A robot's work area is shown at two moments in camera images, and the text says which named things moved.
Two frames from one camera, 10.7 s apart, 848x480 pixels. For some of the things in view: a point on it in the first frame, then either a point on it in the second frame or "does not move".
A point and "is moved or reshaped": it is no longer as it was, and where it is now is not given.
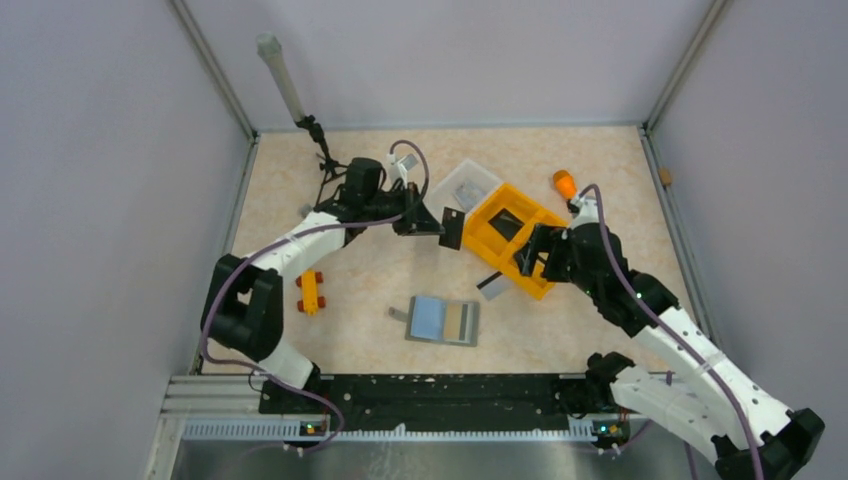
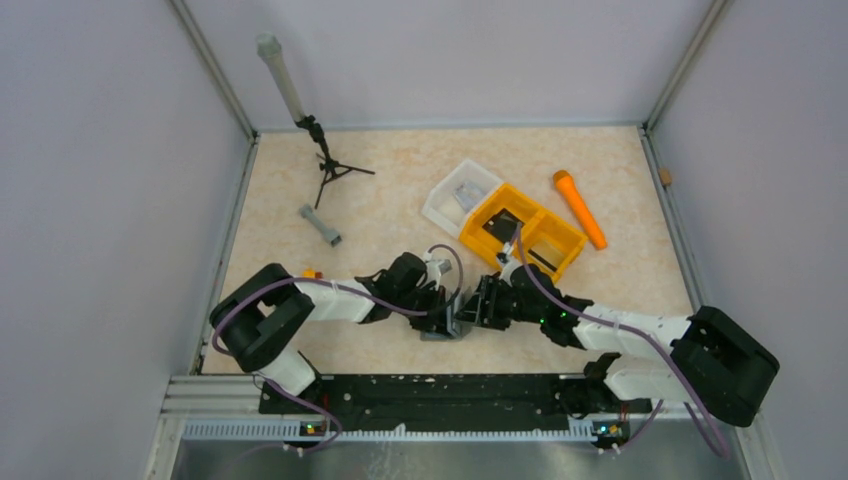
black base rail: x=446 y=402 does not move
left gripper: x=416 y=216 to x=435 y=320
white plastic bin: x=460 y=188 does not move
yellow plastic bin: x=487 y=244 does not move
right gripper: x=544 y=238 to x=479 y=310
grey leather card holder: x=440 y=321 is moved or reshaped
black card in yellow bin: x=506 y=224 does not move
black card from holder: x=453 y=220 to x=503 y=225
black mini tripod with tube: x=269 y=47 does not move
